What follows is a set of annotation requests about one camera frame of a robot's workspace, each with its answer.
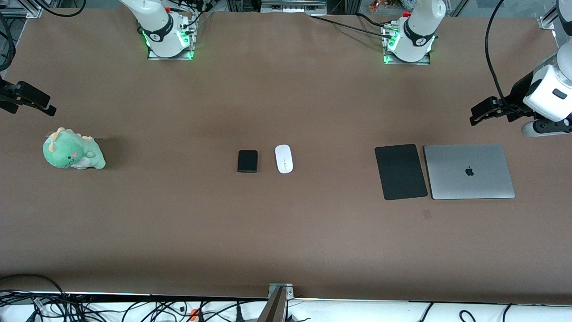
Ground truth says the white computer mouse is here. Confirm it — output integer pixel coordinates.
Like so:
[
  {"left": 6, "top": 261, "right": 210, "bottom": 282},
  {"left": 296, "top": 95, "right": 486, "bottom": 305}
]
[{"left": 274, "top": 144, "right": 294, "bottom": 174}]

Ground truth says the black phone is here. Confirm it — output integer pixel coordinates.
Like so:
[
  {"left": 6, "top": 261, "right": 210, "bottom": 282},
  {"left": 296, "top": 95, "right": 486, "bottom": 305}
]
[{"left": 237, "top": 150, "right": 259, "bottom": 173}]

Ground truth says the black mouse pad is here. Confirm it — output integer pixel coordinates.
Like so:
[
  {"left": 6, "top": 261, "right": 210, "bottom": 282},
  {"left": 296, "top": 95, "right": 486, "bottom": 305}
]
[{"left": 374, "top": 144, "right": 429, "bottom": 201}]

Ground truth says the green dinosaur plush toy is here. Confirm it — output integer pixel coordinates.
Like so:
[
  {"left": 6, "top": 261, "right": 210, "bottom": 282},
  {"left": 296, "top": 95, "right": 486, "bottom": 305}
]
[{"left": 42, "top": 127, "right": 106, "bottom": 170}]

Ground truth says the silver laptop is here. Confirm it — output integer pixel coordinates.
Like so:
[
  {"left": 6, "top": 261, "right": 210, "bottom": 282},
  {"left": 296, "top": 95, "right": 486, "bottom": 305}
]
[{"left": 423, "top": 144, "right": 516, "bottom": 200}]

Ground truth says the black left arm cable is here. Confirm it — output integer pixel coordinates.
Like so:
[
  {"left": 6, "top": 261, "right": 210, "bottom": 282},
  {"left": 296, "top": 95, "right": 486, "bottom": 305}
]
[{"left": 484, "top": 0, "right": 519, "bottom": 112}]

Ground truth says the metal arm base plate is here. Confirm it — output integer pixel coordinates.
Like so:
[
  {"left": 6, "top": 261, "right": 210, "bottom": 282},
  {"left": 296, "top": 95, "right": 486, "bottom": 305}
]
[
  {"left": 147, "top": 47, "right": 194, "bottom": 61},
  {"left": 383, "top": 53, "right": 432, "bottom": 66}
]

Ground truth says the black table cable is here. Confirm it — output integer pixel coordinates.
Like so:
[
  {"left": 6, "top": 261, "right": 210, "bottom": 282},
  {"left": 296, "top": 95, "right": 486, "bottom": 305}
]
[{"left": 310, "top": 14, "right": 395, "bottom": 40}]

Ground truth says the black looped floor cable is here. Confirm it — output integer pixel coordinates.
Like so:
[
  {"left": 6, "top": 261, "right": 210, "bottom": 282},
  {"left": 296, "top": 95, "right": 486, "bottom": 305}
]
[{"left": 0, "top": 273, "right": 68, "bottom": 322}]

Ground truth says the aluminium frame bracket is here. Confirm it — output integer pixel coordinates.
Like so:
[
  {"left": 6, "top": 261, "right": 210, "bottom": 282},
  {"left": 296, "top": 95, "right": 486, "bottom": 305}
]
[{"left": 261, "top": 0, "right": 327, "bottom": 13}]

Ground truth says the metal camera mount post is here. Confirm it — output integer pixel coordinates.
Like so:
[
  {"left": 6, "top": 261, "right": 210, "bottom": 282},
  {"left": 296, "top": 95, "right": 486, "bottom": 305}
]
[{"left": 257, "top": 283, "right": 295, "bottom": 322}]

